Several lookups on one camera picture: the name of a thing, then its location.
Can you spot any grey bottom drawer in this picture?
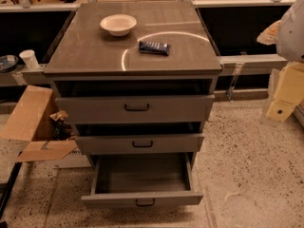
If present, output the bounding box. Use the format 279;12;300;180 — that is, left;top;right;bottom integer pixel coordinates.
82;153;202;207

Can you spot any grey drawer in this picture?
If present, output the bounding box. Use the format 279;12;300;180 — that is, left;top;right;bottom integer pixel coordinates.
56;96;214;124
82;153;202;207
76;133;204;155

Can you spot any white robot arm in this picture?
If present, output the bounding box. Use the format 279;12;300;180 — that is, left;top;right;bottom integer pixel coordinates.
256;0;304;126

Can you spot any grey top drawer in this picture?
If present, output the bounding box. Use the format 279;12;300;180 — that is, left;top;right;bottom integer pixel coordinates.
56;96;214;124

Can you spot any grey drawer cabinet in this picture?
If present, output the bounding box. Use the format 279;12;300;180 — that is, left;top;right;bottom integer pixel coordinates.
43;0;223;176

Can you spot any grey middle drawer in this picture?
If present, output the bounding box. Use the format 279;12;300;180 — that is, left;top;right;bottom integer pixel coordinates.
76;133;204;155

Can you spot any cardboard box at right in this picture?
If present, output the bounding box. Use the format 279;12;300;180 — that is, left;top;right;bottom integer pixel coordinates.
294;100;304;127

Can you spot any dark blue snack packet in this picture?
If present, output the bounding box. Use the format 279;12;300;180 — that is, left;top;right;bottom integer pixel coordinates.
139;41;170;56

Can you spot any white bowl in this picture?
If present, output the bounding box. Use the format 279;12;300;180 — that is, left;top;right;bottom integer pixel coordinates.
100;14;137;37

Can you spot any open cardboard box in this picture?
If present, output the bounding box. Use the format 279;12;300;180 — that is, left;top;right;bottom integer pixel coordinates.
0;85;90;168

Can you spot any white paper cup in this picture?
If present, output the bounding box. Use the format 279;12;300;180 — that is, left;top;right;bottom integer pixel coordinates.
19;49;39;69

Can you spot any dark round lid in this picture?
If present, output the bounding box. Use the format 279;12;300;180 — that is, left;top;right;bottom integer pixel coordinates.
0;55;18;73

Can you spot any clear acrylic bracket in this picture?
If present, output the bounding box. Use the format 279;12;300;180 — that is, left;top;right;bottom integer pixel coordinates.
227;63;244;101

